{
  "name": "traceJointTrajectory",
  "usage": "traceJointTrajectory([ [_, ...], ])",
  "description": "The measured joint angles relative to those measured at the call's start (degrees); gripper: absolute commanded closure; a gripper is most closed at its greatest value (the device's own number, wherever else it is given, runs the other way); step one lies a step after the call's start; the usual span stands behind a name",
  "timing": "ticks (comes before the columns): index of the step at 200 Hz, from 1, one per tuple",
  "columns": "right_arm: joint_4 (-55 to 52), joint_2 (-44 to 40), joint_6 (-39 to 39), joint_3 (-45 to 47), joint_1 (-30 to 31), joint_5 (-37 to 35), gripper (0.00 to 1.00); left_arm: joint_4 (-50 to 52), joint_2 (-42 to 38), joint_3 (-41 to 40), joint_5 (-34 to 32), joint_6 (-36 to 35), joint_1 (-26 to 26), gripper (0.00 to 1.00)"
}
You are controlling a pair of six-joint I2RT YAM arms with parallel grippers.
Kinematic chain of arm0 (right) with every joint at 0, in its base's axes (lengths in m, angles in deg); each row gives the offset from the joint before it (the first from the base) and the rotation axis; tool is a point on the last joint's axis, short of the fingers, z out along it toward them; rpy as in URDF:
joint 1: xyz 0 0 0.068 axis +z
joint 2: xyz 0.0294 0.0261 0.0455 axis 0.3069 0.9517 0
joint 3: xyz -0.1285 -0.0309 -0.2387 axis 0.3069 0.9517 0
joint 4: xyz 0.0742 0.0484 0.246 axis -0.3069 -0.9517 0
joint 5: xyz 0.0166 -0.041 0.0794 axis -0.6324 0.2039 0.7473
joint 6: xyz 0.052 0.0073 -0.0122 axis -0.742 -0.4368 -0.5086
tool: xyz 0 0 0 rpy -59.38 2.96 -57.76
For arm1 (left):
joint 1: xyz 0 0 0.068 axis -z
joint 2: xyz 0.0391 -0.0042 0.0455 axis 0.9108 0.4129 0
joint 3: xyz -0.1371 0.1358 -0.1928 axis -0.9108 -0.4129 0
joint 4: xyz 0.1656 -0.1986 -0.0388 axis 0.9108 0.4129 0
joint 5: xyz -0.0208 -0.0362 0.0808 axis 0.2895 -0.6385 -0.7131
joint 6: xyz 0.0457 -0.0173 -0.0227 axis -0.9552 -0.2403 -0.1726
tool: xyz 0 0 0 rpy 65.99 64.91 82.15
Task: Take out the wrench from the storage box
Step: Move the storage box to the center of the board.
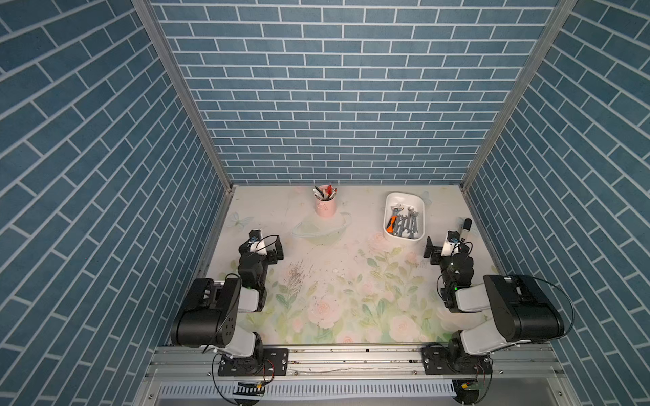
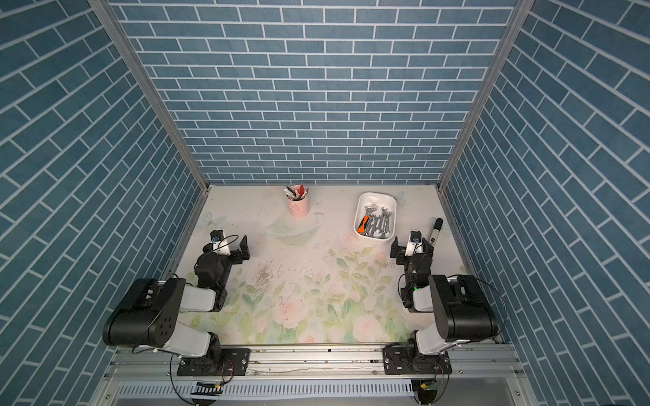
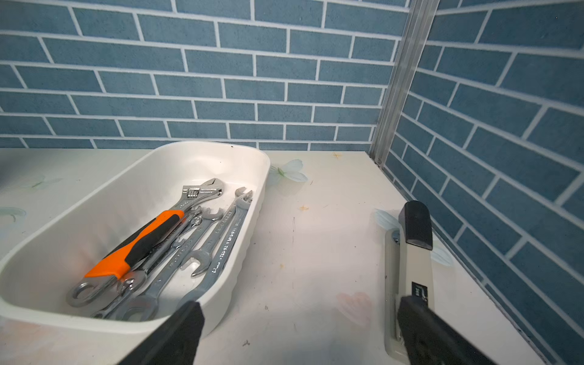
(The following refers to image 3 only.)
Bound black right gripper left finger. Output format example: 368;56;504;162
119;301;205;365

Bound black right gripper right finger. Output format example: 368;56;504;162
397;296;495;365

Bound orange black adjustable wrench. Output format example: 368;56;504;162
65;178;224;307

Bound large silver combination wrench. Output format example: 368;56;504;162
177;191;253;307

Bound small silver combination wrench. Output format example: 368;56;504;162
91;206;202;319

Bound silver double open-end wrench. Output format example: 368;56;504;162
116;208;224;322

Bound white plastic storage box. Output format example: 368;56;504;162
1;141;270;335

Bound beige black stapler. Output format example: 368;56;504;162
384;201;434;364

